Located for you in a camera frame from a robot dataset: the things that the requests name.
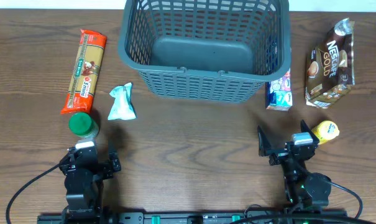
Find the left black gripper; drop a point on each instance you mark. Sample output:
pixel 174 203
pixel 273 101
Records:
pixel 106 168

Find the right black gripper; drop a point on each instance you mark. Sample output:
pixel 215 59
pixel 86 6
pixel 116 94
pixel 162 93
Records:
pixel 284 154

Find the yellow Mentos bottle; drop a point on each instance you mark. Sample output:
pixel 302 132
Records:
pixel 326 131

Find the small colourful milk carton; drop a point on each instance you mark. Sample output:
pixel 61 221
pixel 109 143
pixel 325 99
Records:
pixel 278 94

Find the green lid jar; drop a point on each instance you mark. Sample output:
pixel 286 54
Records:
pixel 83 125

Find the brown Nescafe Gold pouch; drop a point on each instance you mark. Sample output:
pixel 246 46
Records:
pixel 330 66

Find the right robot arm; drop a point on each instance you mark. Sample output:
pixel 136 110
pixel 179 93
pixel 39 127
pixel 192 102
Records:
pixel 305 190

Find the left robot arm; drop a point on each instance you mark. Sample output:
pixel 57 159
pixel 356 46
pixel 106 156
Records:
pixel 84 176

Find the light blue snack wrapper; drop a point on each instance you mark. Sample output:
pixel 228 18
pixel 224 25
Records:
pixel 122 107

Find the orange spaghetti packet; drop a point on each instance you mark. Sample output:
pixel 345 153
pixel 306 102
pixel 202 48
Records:
pixel 80 94

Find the grey plastic basket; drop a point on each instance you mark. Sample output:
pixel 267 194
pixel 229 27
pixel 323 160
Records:
pixel 221 50

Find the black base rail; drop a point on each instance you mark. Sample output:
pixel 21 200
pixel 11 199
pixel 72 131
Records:
pixel 157 218

